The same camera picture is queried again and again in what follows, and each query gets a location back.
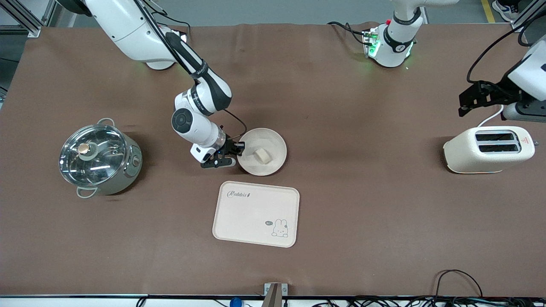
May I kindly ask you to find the cream round plate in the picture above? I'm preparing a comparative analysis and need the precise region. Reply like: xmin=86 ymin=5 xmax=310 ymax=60
xmin=237 ymin=128 xmax=288 ymax=177

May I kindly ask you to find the cream rabbit print tray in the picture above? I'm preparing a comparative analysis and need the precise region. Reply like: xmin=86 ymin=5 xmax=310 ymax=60
xmin=212 ymin=181 xmax=300 ymax=248

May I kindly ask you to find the cream two-slot toaster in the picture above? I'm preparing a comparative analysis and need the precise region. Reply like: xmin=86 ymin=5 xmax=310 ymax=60
xmin=443 ymin=125 xmax=536 ymax=174

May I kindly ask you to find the steel electric cooking pot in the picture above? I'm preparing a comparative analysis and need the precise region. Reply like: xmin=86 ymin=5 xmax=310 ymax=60
xmin=59 ymin=118 xmax=143 ymax=199

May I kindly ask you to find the glass pot lid with knob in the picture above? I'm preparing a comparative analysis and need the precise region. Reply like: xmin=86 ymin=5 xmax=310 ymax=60
xmin=59 ymin=125 xmax=129 ymax=187

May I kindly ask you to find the green-lit control board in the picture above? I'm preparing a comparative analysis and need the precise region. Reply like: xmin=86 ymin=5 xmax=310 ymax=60
xmin=362 ymin=28 xmax=381 ymax=58

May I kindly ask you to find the brown table cover mat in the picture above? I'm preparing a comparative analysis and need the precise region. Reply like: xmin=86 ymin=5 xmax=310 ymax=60
xmin=0 ymin=22 xmax=546 ymax=298

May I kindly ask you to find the white toaster power cable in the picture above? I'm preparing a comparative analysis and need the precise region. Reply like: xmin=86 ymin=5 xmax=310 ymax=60
xmin=476 ymin=105 xmax=505 ymax=128

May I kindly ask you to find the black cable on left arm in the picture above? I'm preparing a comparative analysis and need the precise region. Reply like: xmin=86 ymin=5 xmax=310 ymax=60
xmin=467 ymin=16 xmax=546 ymax=84

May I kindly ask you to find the aluminium frame profile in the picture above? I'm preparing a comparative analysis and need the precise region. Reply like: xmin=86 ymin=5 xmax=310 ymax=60
xmin=511 ymin=0 xmax=546 ymax=32
xmin=0 ymin=0 xmax=58 ymax=38

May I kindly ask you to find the black cable along right arm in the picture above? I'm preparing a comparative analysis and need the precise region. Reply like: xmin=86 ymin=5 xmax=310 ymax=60
xmin=134 ymin=0 xmax=249 ymax=143

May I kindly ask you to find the metal bracket on table edge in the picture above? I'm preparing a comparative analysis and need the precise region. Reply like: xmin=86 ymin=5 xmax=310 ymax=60
xmin=264 ymin=282 xmax=288 ymax=307

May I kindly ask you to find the black cable at arm base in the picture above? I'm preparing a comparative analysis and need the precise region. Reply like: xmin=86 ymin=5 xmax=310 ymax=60
xmin=327 ymin=21 xmax=368 ymax=46

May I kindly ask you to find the black looped cable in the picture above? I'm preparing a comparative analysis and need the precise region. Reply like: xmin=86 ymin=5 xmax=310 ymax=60
xmin=435 ymin=269 xmax=484 ymax=299

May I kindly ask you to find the black cable bundle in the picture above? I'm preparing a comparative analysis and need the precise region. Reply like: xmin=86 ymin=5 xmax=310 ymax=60
xmin=307 ymin=296 xmax=546 ymax=307

